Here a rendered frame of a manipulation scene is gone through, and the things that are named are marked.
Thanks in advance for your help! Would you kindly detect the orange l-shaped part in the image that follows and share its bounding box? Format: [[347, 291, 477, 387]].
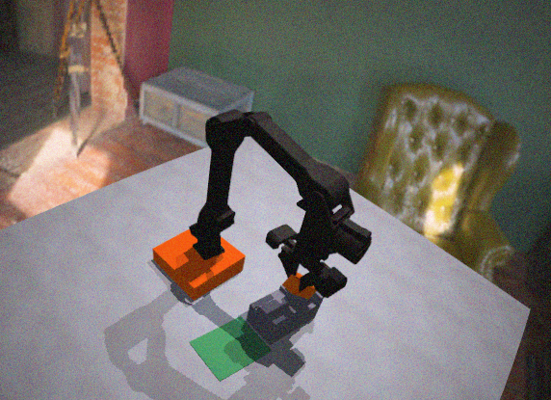
[[283, 273, 317, 300]]

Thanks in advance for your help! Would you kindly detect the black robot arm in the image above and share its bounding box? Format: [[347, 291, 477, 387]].
[[189, 109, 372, 264]]

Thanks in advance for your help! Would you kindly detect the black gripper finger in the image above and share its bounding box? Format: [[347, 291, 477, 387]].
[[299, 273, 314, 292], [278, 252, 300, 278]]

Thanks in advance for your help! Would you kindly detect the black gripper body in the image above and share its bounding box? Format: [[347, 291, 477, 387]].
[[265, 224, 348, 298]]

